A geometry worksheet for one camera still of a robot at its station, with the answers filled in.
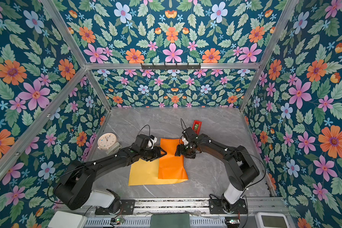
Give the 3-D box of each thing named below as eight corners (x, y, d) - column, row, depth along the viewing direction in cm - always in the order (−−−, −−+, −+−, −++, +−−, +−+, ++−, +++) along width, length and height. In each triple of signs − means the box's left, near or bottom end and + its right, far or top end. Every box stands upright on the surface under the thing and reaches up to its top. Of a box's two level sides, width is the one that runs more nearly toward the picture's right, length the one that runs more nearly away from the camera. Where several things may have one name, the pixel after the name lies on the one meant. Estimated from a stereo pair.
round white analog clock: (94, 147, 99) (91, 144, 96) (106, 133, 106) (104, 130, 103) (113, 155, 95) (111, 153, 92) (125, 141, 102) (123, 138, 99)
